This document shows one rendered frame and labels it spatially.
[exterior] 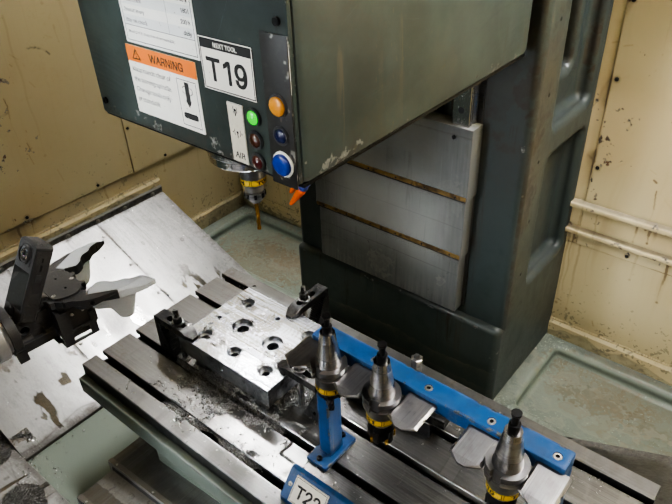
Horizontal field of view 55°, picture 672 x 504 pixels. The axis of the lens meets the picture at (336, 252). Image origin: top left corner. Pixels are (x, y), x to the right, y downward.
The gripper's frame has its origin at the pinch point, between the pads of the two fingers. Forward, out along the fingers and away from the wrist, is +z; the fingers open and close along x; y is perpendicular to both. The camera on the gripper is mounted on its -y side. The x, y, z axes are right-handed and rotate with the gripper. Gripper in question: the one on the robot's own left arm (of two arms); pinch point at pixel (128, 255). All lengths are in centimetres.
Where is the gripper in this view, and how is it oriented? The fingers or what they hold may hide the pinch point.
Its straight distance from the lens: 103.1
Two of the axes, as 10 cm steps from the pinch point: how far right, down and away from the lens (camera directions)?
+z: 7.0, -4.3, 5.8
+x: 7.2, 3.8, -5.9
